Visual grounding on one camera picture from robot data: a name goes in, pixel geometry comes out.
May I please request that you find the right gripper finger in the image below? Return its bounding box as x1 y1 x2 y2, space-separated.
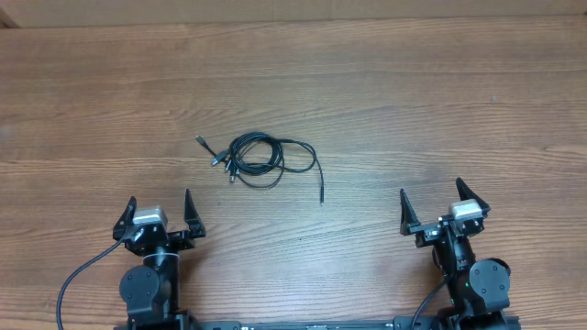
400 189 421 236
455 177 491 215

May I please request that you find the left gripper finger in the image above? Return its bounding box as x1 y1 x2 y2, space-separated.
183 189 206 238
113 196 137 240

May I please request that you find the thick black cable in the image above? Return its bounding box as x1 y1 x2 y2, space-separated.
211 131 285 184

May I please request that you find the thin black cable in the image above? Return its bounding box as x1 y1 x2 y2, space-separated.
194 135 326 206

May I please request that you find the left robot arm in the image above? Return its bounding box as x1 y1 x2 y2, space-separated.
113 190 205 330

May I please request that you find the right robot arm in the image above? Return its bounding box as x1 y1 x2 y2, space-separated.
393 178 521 330

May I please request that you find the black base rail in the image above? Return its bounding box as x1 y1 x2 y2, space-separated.
114 314 522 330

